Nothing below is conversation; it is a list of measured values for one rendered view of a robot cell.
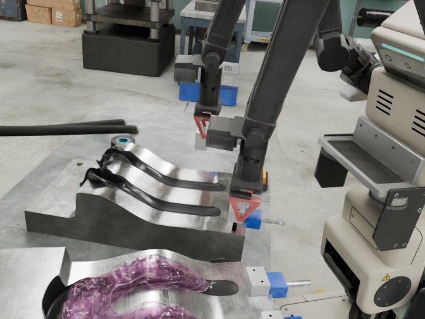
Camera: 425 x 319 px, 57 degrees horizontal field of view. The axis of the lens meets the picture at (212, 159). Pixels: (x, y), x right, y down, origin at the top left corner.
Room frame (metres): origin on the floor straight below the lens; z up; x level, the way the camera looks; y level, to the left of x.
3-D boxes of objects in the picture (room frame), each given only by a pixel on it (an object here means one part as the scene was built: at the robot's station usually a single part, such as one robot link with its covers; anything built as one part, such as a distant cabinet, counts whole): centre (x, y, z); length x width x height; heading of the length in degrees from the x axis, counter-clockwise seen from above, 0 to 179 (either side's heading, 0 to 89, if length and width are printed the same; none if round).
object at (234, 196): (0.72, -0.08, 0.95); 0.07 x 0.07 x 0.09; 86
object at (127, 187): (0.81, 0.14, 0.92); 0.35 x 0.16 x 0.09; 86
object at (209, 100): (1.04, 0.03, 1.06); 0.10 x 0.07 x 0.07; 176
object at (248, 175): (0.74, -0.08, 1.02); 0.10 x 0.07 x 0.07; 176
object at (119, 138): (1.17, 0.30, 0.82); 0.08 x 0.08 x 0.04
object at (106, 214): (0.82, 0.15, 0.87); 0.50 x 0.26 x 0.14; 86
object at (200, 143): (1.04, -0.01, 0.94); 0.13 x 0.05 x 0.05; 86
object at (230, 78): (4.09, 0.13, 0.28); 0.61 x 0.41 x 0.15; 89
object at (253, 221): (0.74, -0.12, 0.89); 0.13 x 0.05 x 0.05; 86
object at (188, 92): (4.09, 0.13, 0.11); 0.61 x 0.41 x 0.22; 89
